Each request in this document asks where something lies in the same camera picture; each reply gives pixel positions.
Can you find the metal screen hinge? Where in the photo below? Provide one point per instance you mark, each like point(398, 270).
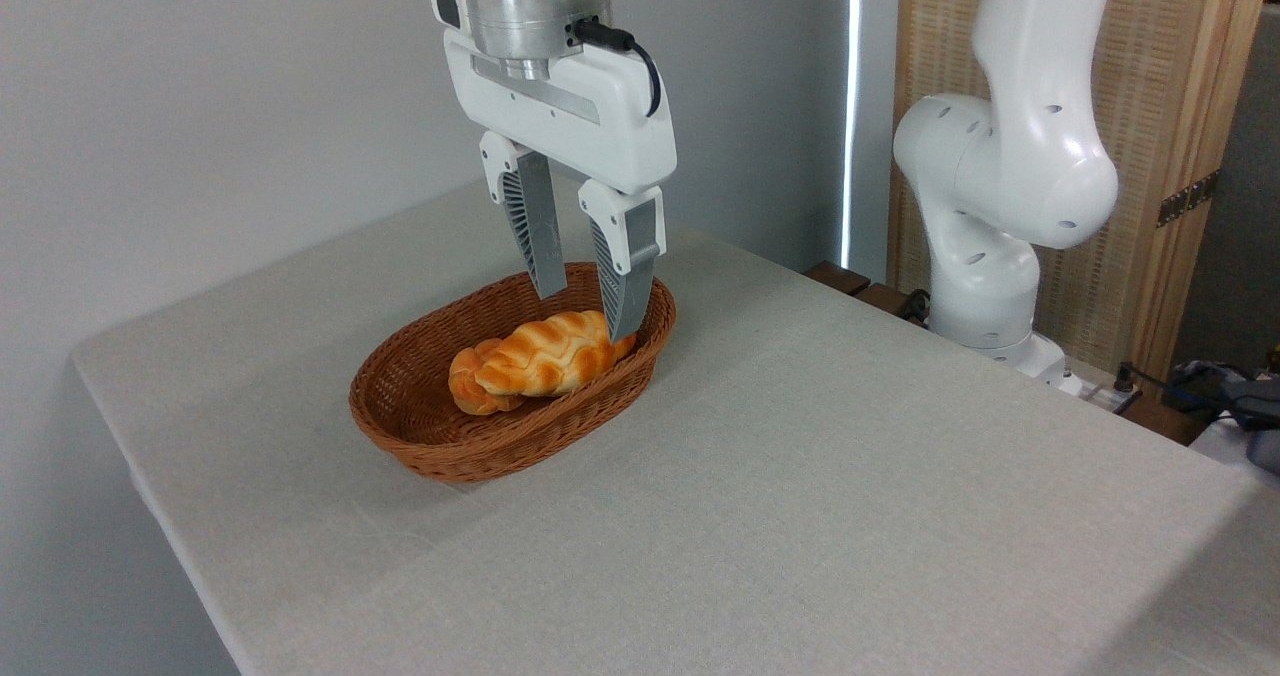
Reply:
point(1188, 199)

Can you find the grey tablecloth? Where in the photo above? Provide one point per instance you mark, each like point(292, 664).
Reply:
point(800, 516)

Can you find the brown wicker oval basket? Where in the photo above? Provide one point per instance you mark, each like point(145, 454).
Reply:
point(430, 426)

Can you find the wooden rattan folding screen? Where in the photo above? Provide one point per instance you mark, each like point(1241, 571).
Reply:
point(1150, 76)

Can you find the braided golden bread loaf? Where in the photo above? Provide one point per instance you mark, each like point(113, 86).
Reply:
point(550, 356)

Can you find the dark blue bag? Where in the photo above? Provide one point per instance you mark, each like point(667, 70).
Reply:
point(1230, 391)

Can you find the dark wooden board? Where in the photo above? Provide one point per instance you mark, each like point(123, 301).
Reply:
point(885, 301)
point(838, 277)

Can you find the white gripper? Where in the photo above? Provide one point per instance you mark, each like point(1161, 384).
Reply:
point(600, 126)

